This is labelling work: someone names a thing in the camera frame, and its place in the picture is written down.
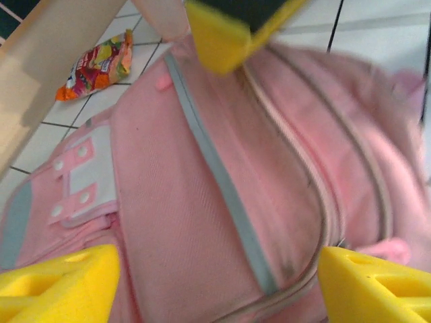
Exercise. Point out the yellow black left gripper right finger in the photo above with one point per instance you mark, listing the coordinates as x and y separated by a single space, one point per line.
377 289

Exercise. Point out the red yellow snack bag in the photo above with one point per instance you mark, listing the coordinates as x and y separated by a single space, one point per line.
97 67

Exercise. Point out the pink backpack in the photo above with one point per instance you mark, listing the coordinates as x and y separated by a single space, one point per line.
202 202

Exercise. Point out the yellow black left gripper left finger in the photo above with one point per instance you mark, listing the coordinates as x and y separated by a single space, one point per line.
60 286

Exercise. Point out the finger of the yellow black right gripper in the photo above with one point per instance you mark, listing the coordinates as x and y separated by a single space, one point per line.
222 43

